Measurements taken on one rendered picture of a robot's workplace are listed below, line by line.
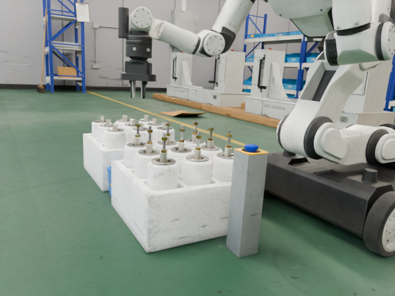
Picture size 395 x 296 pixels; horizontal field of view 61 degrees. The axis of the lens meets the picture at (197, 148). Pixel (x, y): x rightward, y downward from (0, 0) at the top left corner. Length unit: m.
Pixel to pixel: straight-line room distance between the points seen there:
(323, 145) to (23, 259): 0.93
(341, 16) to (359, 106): 2.33
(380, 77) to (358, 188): 2.10
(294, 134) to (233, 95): 3.41
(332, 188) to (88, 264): 0.80
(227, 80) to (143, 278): 3.73
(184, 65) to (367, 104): 3.34
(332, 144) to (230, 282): 0.54
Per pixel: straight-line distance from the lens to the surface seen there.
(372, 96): 3.14
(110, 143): 1.48
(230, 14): 1.24
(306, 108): 1.17
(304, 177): 1.28
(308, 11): 1.10
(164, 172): 0.98
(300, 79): 6.94
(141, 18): 1.15
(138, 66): 1.17
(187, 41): 1.20
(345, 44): 0.79
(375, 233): 1.13
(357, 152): 1.36
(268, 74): 3.91
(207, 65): 8.52
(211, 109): 4.41
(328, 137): 1.12
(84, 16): 6.69
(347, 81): 1.20
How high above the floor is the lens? 0.53
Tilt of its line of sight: 13 degrees down
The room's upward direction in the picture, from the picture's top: 3 degrees clockwise
